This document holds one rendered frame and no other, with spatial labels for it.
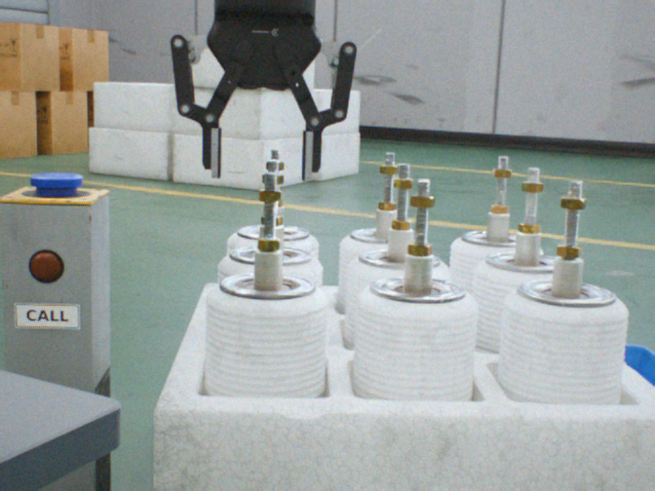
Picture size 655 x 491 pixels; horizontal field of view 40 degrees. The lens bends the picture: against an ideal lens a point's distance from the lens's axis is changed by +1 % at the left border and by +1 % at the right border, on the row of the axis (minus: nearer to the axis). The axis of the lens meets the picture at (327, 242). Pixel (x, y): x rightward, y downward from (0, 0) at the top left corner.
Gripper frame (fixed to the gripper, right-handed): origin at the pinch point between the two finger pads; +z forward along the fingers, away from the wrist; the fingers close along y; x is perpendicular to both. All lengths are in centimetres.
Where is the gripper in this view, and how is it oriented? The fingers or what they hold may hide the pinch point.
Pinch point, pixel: (261, 162)
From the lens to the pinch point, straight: 68.2
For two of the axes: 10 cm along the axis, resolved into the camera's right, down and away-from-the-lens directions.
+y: -10.0, -0.2, -0.8
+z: -0.4, 9.8, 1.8
